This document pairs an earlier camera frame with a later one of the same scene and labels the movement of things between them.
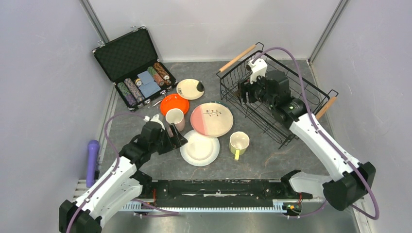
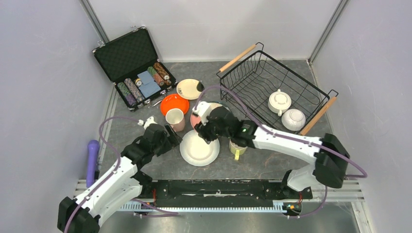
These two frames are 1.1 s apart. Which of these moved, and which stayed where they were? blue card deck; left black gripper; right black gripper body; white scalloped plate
Moved: right black gripper body
Stayed: left black gripper; blue card deck; white scalloped plate
